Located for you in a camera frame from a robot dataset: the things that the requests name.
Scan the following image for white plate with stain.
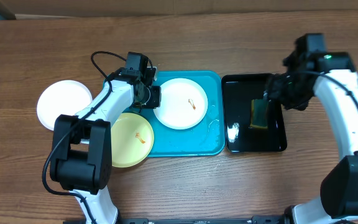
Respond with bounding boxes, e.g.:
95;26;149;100
154;78;208;130

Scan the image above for green yellow sponge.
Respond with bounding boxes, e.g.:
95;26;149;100
250;99;269;129

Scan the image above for large white plate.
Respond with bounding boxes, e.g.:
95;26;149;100
37;80;93;131

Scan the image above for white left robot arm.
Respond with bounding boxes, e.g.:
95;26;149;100
42;67;161;223

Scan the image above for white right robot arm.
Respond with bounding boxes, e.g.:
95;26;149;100
264;51;358;224

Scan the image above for black plastic tray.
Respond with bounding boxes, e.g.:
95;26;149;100
221;73;287;153

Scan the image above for yellow plate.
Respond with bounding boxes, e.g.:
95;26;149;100
111;113;154;168

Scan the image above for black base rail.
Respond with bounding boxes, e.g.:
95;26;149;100
63;215;291;224

